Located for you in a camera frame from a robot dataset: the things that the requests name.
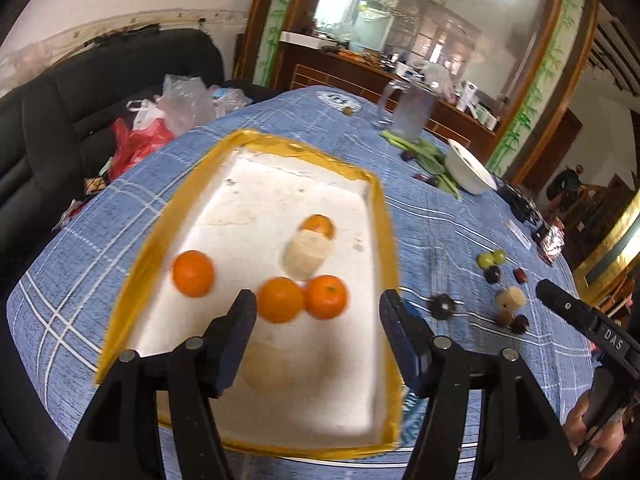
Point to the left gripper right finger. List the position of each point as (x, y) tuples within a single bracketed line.
[(493, 398)]

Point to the black sofa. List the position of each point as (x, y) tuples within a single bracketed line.
[(56, 129)]

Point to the white red paper card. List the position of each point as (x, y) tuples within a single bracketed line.
[(518, 233)]

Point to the dark mangosteen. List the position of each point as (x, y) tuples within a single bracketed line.
[(442, 307)]

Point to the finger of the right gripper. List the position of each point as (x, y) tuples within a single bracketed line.
[(575, 312)]

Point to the clear plastic bag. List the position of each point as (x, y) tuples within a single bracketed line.
[(188, 103)]

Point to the small orange tangerine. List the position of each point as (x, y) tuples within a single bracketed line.
[(320, 224)]

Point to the white bowl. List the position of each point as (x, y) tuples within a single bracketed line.
[(467, 170)]

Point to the dark grapes by vegetable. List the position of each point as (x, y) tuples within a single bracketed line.
[(407, 156)]

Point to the wooden counter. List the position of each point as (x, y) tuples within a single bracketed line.
[(299, 67)]

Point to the black power adapter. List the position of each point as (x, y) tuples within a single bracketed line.
[(523, 208)]

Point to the clear glass mug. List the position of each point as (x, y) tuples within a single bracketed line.
[(412, 111)]

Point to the red plastic bag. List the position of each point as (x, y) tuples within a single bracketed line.
[(132, 146)]

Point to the yellow rimmed white tray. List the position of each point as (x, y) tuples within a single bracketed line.
[(323, 390)]

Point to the snack packet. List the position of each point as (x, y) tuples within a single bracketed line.
[(551, 245)]

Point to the brown longan fruit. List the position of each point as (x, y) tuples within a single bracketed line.
[(505, 319)]

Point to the blue plaid tablecloth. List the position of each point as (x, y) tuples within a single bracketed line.
[(58, 311)]

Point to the white sugarcane chunk front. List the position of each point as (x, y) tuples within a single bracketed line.
[(511, 299)]

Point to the green leafy vegetable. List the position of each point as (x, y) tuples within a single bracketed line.
[(430, 159)]

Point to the red jujube date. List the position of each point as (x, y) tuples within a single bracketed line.
[(520, 276)]

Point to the dark plum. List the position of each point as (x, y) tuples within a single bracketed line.
[(520, 325), (492, 274)]

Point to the green grape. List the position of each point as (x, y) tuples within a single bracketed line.
[(485, 260), (499, 256)]

